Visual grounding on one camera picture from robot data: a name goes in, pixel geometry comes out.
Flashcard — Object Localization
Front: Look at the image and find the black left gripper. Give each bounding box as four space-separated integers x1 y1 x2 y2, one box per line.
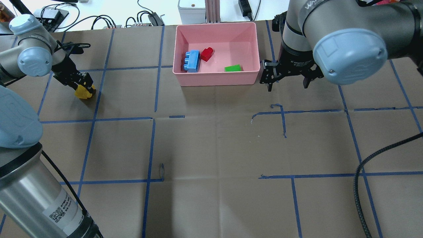
52 41 95 90

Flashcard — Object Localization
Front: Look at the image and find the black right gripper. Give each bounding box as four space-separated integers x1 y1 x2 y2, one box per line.
259 50 324 92

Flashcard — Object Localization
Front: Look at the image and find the yellow toy block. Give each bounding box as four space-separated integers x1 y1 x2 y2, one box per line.
74 85 96 99

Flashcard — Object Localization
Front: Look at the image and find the green toy block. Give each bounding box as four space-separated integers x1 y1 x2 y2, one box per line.
224 64 243 72

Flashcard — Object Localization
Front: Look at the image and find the red toy block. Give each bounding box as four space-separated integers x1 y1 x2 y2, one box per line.
200 47 213 62

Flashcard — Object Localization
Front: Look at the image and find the blue toy block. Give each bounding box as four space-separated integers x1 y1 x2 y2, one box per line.
183 50 201 73

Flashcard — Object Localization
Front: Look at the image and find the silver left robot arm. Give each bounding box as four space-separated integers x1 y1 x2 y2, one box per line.
0 15 102 238

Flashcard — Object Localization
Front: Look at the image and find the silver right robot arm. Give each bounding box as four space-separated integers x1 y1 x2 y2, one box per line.
259 0 423 92

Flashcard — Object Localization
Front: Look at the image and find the pink plastic box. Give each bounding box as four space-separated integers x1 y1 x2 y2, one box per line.
173 22 260 87

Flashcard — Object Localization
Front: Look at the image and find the black power adapter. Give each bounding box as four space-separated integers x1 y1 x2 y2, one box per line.
238 0 252 18

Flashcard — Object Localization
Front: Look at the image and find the white square container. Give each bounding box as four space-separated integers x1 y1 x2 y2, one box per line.
178 0 206 24

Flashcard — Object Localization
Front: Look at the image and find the aluminium frame post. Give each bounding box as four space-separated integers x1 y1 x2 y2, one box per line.
205 0 221 23

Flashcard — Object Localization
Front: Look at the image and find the black braided cable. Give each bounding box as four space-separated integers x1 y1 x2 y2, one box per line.
353 132 423 238

